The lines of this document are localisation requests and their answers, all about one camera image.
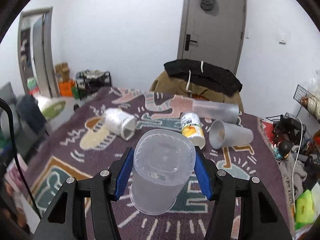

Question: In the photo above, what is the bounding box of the tall frosted plastic cup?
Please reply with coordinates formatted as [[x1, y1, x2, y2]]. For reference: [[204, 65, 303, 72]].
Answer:
[[130, 129, 196, 215]]

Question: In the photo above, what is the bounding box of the black shoe rack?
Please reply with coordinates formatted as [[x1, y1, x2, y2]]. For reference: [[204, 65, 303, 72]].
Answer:
[[75, 70, 112, 100]]

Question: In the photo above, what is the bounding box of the purple patterned woven blanket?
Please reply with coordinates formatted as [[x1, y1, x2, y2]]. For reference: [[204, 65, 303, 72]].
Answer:
[[25, 88, 291, 239]]

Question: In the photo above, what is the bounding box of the white ribbed plastic cup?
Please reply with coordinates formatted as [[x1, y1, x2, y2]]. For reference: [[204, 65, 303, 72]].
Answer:
[[104, 108, 137, 141]]

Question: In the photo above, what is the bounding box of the dark green hat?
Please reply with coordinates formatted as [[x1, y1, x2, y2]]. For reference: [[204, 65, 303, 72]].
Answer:
[[200, 0, 215, 11]]

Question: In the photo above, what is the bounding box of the black wire shelf rack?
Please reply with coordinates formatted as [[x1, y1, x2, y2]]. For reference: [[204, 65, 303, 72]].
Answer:
[[265, 84, 320, 140]]

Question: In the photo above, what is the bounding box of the white orange-print paper cup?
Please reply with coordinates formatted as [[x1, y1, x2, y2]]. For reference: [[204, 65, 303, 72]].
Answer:
[[180, 112, 206, 149]]

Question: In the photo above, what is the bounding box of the long frosted plastic cup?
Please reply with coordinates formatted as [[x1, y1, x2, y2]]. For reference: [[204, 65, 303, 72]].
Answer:
[[192, 100, 239, 124]]

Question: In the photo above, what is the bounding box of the cardboard box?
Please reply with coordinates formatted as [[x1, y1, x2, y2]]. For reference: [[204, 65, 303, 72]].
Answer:
[[54, 62, 70, 83]]

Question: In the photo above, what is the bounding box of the grey door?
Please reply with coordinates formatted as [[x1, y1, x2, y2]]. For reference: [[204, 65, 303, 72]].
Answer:
[[177, 0, 247, 74]]

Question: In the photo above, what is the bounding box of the white wall switch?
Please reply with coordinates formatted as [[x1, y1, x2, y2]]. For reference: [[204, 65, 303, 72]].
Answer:
[[279, 33, 286, 44]]

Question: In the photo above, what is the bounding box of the green yellow package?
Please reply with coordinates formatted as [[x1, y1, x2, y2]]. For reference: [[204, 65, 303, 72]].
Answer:
[[295, 190, 315, 230]]

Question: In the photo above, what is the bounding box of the short frosted plastic cup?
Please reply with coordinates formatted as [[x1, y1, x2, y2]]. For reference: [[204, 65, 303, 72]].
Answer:
[[209, 120, 254, 150]]

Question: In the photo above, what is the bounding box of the black round doll head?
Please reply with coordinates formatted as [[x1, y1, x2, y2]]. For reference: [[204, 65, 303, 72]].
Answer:
[[278, 140, 293, 158]]

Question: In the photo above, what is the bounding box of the orange bag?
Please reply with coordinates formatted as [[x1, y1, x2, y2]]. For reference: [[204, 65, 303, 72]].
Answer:
[[58, 80, 74, 97]]

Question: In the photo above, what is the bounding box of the black cable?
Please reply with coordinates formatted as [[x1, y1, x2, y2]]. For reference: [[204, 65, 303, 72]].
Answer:
[[0, 97, 42, 218]]

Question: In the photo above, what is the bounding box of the black garment with drawstring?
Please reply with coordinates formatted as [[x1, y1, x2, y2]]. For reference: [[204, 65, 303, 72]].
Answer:
[[164, 59, 242, 97]]

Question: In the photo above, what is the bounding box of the black door handle lock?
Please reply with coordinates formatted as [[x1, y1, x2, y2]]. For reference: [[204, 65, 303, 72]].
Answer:
[[184, 34, 197, 51]]

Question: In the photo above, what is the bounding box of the grey interior doorway frame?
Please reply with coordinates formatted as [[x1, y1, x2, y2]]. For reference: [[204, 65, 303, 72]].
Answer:
[[17, 7, 59, 98]]

